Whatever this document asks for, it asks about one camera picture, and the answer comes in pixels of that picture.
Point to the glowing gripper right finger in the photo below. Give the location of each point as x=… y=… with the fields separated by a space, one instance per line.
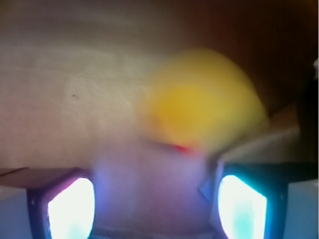
x=252 y=200

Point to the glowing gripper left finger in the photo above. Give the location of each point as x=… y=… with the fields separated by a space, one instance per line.
x=61 y=204

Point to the yellow rubber duck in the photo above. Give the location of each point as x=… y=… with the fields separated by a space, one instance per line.
x=200 y=100

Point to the brown paper bag tray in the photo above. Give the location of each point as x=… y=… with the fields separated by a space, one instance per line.
x=72 y=73

